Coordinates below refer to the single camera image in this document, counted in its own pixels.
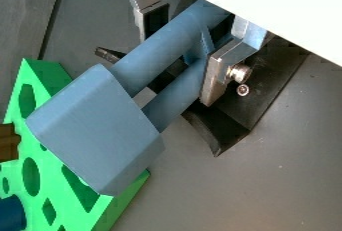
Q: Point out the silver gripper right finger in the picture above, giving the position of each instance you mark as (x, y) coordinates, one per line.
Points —
(225, 64)

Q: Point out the brown star-shaped block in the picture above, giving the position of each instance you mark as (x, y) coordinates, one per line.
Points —
(10, 140)

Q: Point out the light blue three-prong object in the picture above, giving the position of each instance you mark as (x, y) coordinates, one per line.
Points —
(92, 126)

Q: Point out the dark blue cylinder block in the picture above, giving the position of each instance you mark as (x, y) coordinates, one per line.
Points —
(12, 216)

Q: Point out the dark brown curved fixture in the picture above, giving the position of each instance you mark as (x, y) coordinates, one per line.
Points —
(171, 68)

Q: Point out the green shape-sorter base block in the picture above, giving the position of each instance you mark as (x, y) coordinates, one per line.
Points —
(59, 203)

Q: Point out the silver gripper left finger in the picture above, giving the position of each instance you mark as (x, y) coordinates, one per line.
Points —
(151, 16)

